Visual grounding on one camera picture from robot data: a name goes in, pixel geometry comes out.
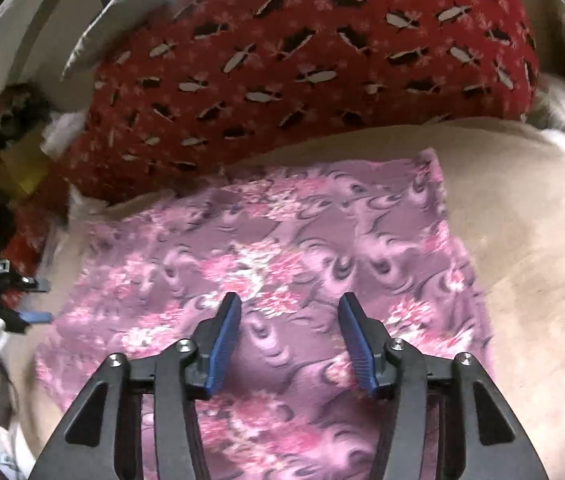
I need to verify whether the purple floral garment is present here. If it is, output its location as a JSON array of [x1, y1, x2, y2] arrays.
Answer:
[[35, 149, 493, 480]]

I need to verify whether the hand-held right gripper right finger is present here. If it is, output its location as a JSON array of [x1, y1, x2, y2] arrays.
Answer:
[[337, 293, 549, 480]]

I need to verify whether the red patterned pillow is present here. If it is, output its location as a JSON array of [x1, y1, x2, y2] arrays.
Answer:
[[60, 0, 538, 201]]

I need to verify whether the grey pillow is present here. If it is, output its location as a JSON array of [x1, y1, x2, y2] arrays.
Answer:
[[62, 0, 163, 78]]

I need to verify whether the yellow bag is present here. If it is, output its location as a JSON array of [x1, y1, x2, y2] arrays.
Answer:
[[2, 140, 49, 196]]

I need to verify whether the beige blanket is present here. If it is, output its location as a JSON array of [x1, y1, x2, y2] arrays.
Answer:
[[12, 117, 565, 480]]

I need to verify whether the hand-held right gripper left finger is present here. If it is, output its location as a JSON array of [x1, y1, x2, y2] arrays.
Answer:
[[27, 292, 243, 480]]

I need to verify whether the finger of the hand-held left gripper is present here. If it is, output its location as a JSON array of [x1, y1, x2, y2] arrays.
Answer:
[[5, 309, 55, 327], [10, 274, 51, 294]]

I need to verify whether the white plastic bag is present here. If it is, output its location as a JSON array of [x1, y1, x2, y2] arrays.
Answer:
[[42, 112, 88, 153]]

